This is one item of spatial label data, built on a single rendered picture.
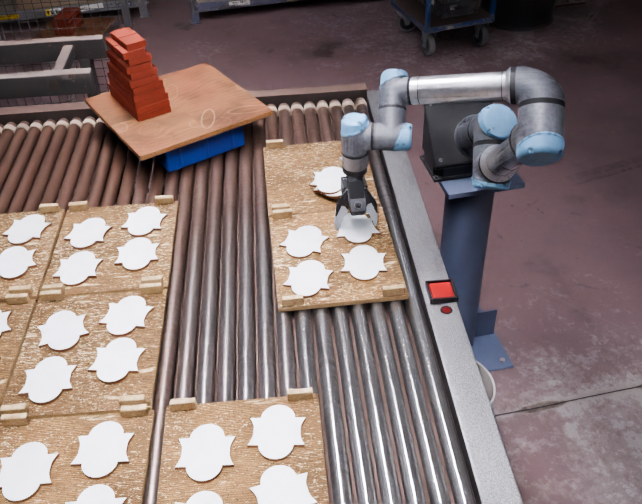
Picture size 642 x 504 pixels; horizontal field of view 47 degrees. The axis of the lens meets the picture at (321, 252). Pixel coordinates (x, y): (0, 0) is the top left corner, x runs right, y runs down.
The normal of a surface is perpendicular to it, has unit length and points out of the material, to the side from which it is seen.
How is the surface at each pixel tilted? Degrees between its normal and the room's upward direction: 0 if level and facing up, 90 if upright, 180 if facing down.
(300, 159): 0
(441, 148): 46
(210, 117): 0
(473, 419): 0
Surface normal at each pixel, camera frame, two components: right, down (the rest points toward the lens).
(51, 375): -0.04, -0.77
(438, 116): 0.12, -0.09
